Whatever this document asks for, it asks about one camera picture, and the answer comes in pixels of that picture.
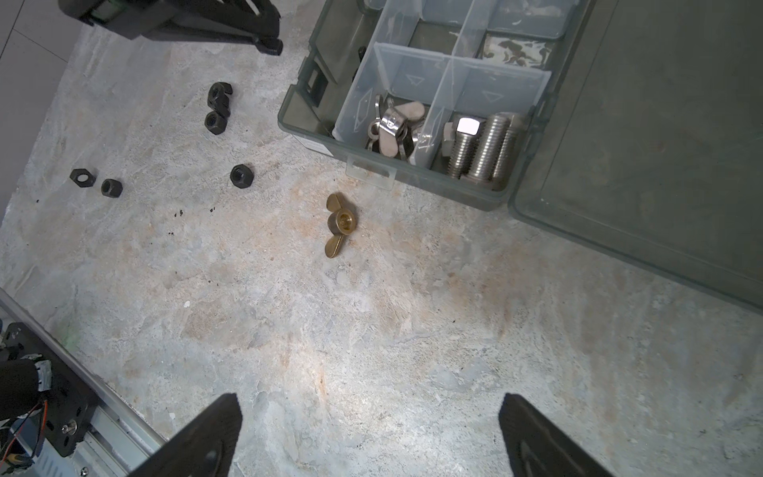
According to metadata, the clear compartment organizer box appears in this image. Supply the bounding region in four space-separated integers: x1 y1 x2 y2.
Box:
278 1 762 311

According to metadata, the flat black hex nut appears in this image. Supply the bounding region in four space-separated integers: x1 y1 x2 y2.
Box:
70 168 97 188

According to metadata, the black hex nut lower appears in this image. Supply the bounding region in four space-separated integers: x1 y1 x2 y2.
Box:
230 164 254 189

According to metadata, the silver wing nut front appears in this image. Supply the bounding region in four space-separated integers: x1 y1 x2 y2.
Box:
366 95 428 163

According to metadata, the black hex nut upper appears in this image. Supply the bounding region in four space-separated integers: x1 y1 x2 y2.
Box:
205 111 228 135

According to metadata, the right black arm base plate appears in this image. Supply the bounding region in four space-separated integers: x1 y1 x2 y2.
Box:
1 322 99 457

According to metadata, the small black nut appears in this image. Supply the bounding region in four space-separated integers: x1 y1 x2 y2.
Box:
101 179 123 199

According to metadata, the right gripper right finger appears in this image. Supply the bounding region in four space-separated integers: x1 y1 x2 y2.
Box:
498 394 613 477

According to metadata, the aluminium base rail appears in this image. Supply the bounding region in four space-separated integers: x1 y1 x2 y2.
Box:
1 292 165 476

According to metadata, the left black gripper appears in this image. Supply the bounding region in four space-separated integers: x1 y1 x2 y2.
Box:
58 0 283 56

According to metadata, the silver hex bolt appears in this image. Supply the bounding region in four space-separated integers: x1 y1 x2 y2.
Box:
441 116 484 180
467 113 511 183
492 113 527 191

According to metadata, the black hex nut cluster top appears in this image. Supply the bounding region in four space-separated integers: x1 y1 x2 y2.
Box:
207 81 232 118

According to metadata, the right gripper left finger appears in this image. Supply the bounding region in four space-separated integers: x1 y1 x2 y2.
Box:
129 393 242 477

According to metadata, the brass wing nuts pair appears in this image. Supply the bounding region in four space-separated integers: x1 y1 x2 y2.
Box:
325 192 358 258

